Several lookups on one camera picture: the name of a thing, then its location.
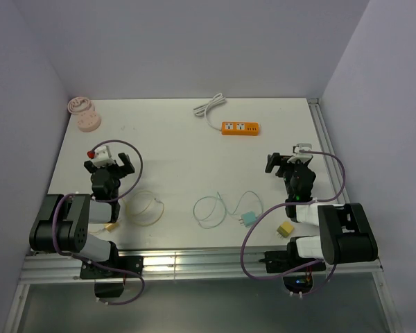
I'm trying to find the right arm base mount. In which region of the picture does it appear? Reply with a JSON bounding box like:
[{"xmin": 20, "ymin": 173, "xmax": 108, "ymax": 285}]
[{"xmin": 259, "ymin": 250, "xmax": 326, "ymax": 293}]

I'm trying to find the teal charging cable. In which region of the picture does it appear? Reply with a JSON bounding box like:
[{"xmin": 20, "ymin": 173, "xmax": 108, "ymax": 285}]
[{"xmin": 193, "ymin": 191, "xmax": 265, "ymax": 230}]

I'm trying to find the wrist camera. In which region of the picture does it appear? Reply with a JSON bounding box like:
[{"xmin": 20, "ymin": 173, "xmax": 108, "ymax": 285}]
[
  {"xmin": 293, "ymin": 143, "xmax": 313, "ymax": 160},
  {"xmin": 87, "ymin": 145, "xmax": 115, "ymax": 168}
]

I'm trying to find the aluminium front rail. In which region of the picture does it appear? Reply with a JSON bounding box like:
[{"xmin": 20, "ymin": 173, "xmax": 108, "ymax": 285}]
[{"xmin": 19, "ymin": 248, "xmax": 384, "ymax": 285}]

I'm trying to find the dark yellow plug adapter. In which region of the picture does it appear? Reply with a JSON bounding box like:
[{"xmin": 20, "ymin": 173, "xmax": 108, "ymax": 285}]
[{"xmin": 277, "ymin": 221, "xmax": 294, "ymax": 238}]

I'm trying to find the white power strip cord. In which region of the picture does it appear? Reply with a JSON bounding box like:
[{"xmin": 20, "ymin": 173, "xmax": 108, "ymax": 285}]
[{"xmin": 193, "ymin": 92, "xmax": 228, "ymax": 132}]

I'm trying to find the pink round power socket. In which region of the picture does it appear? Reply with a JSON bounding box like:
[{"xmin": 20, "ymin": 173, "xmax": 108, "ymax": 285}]
[{"xmin": 67, "ymin": 96, "xmax": 101, "ymax": 133}]

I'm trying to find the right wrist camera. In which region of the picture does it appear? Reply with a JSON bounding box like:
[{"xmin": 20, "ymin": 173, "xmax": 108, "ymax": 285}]
[{"xmin": 293, "ymin": 143, "xmax": 313, "ymax": 160}]

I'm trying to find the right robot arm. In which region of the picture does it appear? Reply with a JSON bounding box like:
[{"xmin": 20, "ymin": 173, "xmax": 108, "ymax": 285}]
[{"xmin": 265, "ymin": 150, "xmax": 379, "ymax": 271}]

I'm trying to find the teal plug adapter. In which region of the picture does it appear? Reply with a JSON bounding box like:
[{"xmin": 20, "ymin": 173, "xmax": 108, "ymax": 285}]
[{"xmin": 239, "ymin": 211, "xmax": 258, "ymax": 228}]

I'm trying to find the aluminium side rail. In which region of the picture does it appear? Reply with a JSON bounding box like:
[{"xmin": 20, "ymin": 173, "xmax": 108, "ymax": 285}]
[{"xmin": 307, "ymin": 99, "xmax": 343, "ymax": 194}]

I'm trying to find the orange power strip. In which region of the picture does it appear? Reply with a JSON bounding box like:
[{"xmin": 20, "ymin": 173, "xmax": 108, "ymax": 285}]
[{"xmin": 221, "ymin": 121, "xmax": 260, "ymax": 136}]

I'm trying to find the yellow charging cable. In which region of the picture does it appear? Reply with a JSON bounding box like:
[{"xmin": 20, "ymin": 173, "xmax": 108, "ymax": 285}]
[{"xmin": 88, "ymin": 190, "xmax": 166, "ymax": 235}]

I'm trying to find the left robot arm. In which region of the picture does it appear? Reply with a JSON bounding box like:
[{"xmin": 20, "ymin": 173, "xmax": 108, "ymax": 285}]
[{"xmin": 29, "ymin": 153, "xmax": 135, "ymax": 277}]

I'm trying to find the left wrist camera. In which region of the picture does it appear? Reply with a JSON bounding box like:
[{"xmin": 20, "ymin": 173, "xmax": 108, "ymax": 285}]
[{"xmin": 87, "ymin": 145, "xmax": 115, "ymax": 168}]

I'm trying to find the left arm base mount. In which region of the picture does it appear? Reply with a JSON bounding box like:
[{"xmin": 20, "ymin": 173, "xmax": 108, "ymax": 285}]
[{"xmin": 79, "ymin": 255, "xmax": 145, "ymax": 305}]

